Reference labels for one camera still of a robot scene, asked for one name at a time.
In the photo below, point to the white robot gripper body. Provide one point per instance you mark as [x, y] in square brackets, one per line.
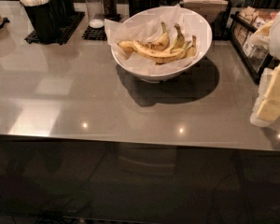
[271, 37]

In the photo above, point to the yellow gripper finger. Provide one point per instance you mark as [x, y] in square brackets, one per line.
[265, 112]
[269, 87]

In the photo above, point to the right small banana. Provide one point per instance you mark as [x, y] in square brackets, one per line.
[193, 48]

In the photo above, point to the middle upright banana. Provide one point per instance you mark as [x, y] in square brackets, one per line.
[179, 40]

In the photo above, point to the back left banana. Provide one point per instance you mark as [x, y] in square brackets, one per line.
[159, 44]

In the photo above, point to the long front banana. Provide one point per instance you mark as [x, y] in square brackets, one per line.
[165, 56]

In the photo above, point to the white ceramic bowl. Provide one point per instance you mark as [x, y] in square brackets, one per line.
[165, 73]

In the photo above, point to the white paper bowl liner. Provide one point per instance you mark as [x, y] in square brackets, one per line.
[146, 28]

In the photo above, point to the black condiment packet rack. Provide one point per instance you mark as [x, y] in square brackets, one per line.
[255, 57]

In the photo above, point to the black napkin holder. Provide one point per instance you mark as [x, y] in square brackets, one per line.
[216, 12]

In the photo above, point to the glass pepper shaker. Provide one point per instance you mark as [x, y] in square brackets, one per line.
[110, 8]

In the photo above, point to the glass salt shaker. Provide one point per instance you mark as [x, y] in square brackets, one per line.
[95, 13]

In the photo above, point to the black mesh mat under shakers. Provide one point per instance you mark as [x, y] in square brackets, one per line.
[97, 34]

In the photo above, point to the black rear utensil cup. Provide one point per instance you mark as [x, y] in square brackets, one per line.
[60, 2]

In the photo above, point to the black cup with white utensils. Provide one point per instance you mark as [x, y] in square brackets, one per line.
[41, 20]

